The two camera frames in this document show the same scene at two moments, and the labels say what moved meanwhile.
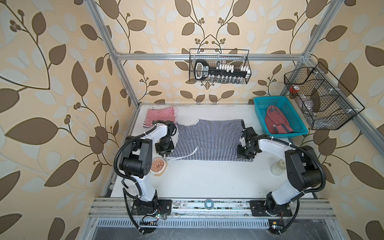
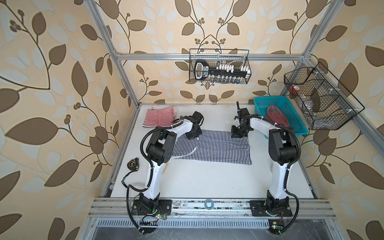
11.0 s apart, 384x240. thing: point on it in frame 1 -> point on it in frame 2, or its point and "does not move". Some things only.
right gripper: [240, 154] -> [234, 134]
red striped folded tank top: [163, 114] does not move
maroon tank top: [276, 122] does not move
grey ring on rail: [209, 204] does not move
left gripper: [162, 152] -> [199, 132]
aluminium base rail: [110, 219] does not move
